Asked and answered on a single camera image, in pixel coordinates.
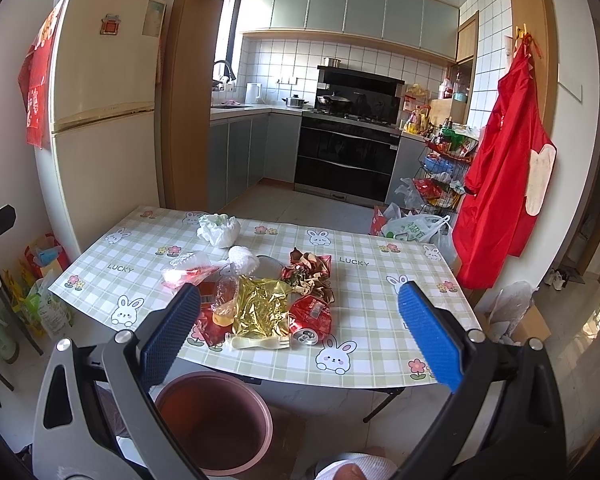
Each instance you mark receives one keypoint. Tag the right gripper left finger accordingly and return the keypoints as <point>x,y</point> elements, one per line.
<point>71,435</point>

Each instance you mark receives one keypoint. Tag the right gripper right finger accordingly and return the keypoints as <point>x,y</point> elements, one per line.
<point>503,418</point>

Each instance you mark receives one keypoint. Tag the clear plastic bottle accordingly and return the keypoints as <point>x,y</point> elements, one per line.
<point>224,304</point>

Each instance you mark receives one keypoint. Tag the gold foil wrapper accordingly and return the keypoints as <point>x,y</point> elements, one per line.
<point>262,308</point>

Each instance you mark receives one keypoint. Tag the white foam net roll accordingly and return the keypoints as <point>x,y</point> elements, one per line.
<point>242,260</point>

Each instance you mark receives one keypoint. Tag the crushed red soda can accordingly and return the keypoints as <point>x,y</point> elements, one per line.
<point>310,321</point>

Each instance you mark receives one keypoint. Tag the white plastic bag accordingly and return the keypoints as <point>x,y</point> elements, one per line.
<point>219,230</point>

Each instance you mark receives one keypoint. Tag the red brown wrapper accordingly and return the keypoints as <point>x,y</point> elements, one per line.
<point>308,274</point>

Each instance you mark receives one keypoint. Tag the kitchen faucet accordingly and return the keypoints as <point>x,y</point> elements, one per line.
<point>222,75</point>

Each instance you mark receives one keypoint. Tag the dark red snack packet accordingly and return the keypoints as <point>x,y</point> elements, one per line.
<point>210,328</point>

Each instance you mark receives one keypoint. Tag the white plastic spork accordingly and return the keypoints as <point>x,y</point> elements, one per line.
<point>268,343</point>

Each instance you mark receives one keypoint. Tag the white green shopping bag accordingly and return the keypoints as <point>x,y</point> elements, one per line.
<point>420,228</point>

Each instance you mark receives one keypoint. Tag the red hanging apron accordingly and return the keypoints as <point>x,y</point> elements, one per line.
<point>507,182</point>

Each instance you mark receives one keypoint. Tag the cream refrigerator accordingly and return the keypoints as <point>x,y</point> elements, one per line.
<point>97,160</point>

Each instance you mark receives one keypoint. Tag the grey lower cabinets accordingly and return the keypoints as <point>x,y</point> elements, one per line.
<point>247,146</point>

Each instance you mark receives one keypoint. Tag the grey cabinets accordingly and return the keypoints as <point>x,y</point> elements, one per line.
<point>427,25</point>
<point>247,146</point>

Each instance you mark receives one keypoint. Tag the black oven range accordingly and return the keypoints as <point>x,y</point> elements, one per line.
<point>349,153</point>

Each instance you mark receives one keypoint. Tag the red fabric banner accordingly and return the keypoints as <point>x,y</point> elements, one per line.
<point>33,79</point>

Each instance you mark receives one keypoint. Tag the white electric kettle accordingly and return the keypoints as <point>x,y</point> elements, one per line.
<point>253,93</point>

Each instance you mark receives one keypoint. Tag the black wok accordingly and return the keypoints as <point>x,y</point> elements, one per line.
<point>333,101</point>

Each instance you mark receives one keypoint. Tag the grey upper cabinets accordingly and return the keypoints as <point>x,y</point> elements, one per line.
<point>427,25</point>

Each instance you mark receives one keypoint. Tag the wire storage rack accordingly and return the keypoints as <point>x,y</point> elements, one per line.
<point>443,166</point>

